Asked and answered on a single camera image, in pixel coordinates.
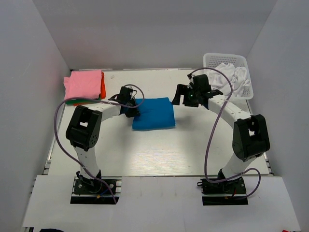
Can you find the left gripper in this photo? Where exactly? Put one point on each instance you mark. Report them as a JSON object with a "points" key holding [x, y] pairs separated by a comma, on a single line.
{"points": [[135, 113]]}

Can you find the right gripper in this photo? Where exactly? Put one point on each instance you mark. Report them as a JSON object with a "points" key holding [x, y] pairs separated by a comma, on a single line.
{"points": [[184, 90]]}

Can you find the blue t-shirt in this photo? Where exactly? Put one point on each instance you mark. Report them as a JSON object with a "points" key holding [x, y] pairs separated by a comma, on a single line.
{"points": [[155, 114]]}

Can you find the white t-shirt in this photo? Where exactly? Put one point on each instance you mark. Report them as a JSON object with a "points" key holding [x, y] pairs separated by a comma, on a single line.
{"points": [[237, 76]]}

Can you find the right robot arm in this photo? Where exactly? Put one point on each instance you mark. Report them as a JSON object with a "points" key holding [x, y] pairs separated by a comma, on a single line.
{"points": [[250, 136]]}

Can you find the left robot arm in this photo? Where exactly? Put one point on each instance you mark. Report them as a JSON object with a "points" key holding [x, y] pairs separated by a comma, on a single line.
{"points": [[84, 127]]}

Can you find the white plastic basket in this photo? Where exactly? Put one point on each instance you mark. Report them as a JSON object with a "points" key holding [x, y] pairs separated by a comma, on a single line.
{"points": [[212, 60]]}

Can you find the pink folded t-shirt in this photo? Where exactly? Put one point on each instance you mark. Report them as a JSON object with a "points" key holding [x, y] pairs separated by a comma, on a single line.
{"points": [[84, 84]]}

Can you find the green folded t-shirt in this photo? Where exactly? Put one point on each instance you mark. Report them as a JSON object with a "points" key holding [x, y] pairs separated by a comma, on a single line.
{"points": [[72, 102]]}

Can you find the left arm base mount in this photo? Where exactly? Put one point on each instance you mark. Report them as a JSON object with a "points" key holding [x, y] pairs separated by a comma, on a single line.
{"points": [[99, 195]]}

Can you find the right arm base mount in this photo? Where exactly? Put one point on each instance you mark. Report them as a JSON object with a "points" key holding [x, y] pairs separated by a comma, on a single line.
{"points": [[223, 193]]}

